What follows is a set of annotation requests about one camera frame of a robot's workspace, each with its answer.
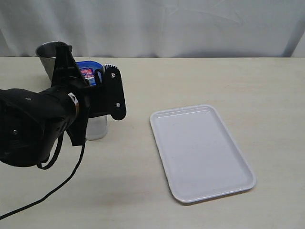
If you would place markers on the white rectangular plastic tray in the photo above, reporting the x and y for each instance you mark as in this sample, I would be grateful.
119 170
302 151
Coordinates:
199 156

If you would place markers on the white backdrop curtain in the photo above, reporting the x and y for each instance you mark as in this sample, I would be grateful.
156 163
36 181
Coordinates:
153 28

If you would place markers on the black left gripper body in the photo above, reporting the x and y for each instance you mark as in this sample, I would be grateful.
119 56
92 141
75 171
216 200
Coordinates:
105 98

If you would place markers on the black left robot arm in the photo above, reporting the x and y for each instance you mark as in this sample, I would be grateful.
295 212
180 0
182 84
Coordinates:
31 122

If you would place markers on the blue snap-lock container lid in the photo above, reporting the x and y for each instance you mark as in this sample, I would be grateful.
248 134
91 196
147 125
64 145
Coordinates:
88 69

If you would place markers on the stainless steel cup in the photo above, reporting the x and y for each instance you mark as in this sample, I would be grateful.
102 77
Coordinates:
47 54

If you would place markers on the clear tall plastic container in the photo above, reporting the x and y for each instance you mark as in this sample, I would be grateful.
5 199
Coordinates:
97 128

